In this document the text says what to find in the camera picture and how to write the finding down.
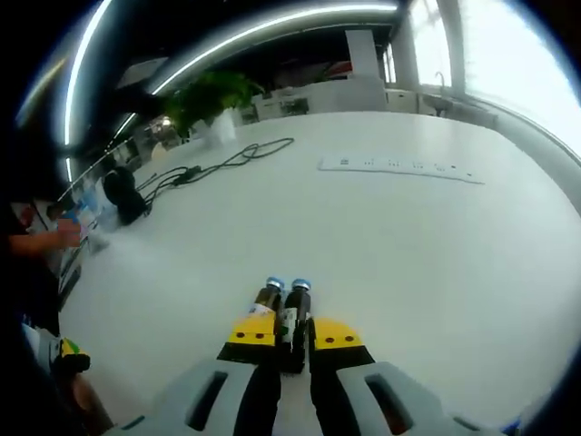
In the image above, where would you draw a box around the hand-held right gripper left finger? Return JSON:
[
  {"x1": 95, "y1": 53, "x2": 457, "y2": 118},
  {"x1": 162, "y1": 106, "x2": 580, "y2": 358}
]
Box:
[{"x1": 113, "y1": 312, "x2": 283, "y2": 436}]

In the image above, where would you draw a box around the black cable with adapter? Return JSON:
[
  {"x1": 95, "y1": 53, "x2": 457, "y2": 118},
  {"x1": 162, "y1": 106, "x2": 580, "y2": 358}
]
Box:
[{"x1": 135, "y1": 137, "x2": 295, "y2": 205}]

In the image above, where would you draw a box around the white low cabinet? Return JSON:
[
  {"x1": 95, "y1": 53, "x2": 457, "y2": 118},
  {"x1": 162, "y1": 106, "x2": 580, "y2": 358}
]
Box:
[{"x1": 253, "y1": 76, "x2": 387, "y2": 123}]

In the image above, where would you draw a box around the ceiling light strip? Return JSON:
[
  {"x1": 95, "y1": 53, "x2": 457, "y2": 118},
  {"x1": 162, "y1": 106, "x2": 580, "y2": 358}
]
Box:
[
  {"x1": 63, "y1": 0, "x2": 114, "y2": 146},
  {"x1": 152, "y1": 3, "x2": 399, "y2": 94}
]

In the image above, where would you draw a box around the white square column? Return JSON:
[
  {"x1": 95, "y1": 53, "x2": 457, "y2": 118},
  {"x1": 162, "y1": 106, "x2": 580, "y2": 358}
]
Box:
[{"x1": 344, "y1": 29, "x2": 381, "y2": 81}]

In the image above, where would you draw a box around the brown glass medicine bottle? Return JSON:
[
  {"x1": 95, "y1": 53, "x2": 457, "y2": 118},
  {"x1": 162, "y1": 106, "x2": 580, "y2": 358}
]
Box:
[
  {"x1": 275, "y1": 278, "x2": 315, "y2": 374},
  {"x1": 251, "y1": 275, "x2": 286, "y2": 319}
]

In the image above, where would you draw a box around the green plant in white vase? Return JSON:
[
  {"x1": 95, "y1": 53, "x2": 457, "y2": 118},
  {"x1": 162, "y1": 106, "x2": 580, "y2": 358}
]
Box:
[{"x1": 162, "y1": 71, "x2": 264, "y2": 146}]

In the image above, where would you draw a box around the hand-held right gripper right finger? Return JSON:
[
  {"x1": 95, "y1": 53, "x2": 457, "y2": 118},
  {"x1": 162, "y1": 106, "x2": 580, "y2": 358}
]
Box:
[{"x1": 308, "y1": 316, "x2": 498, "y2": 436}]

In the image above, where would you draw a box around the dark sink basin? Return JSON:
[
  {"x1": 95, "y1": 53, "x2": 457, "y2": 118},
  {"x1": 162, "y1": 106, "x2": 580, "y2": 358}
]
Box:
[{"x1": 426, "y1": 94, "x2": 458, "y2": 117}]

